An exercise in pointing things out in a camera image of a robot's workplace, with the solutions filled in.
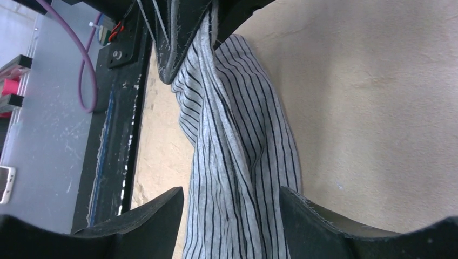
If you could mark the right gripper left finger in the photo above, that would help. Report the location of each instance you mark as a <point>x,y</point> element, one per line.
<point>148,231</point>

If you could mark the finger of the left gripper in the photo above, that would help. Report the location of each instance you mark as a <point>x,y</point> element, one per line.
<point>233,13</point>
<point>173,25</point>

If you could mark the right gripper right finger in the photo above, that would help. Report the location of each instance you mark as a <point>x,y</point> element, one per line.
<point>313,231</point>

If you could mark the grey striped underwear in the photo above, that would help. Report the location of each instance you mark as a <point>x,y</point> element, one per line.
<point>244,150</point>

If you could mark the white smartphone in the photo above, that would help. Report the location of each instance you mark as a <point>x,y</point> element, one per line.
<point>8,175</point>

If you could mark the red and silver clamp device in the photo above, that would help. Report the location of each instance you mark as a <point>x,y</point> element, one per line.
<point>11,74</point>

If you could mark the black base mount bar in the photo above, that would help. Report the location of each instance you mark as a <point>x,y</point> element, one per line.
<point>77,138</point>

